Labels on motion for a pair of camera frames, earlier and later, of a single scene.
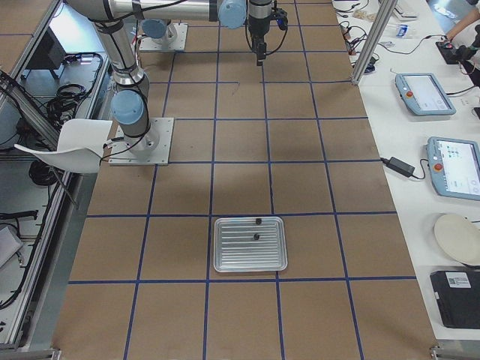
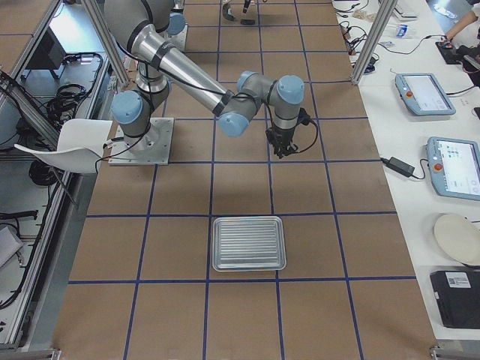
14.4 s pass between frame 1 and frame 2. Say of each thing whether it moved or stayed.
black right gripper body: moved
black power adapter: stayed
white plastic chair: stayed
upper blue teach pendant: stayed
